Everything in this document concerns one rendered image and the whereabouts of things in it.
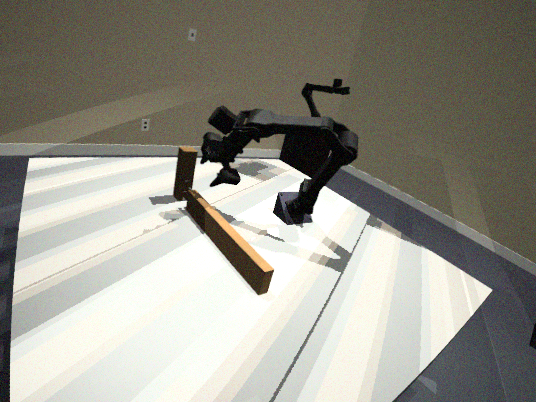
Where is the dark brown wooden post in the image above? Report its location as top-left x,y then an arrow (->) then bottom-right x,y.
173,146 -> 197,201

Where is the long wooden board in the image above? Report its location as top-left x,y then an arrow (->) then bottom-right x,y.
186,187 -> 275,296

